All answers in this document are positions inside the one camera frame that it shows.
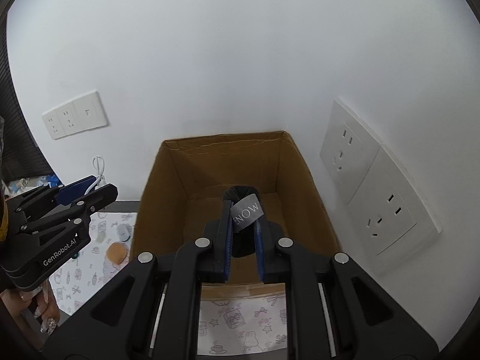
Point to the side wall white socket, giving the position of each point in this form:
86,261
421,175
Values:
390,216

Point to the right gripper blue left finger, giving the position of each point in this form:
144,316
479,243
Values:
216,269

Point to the grey white eyelash curler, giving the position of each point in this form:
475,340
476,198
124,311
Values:
124,231

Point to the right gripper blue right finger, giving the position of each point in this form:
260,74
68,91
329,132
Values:
270,266

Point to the triple white wall socket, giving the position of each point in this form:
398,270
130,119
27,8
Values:
78,115

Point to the pink patterned desk mat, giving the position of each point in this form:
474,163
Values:
150,310

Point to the brown cardboard box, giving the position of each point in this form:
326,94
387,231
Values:
263,175

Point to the orange makeup sponge puff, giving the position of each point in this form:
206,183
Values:
116,253

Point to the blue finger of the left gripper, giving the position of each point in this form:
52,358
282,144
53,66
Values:
94,201
68,193

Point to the left hand with nail art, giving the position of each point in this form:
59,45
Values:
46,309

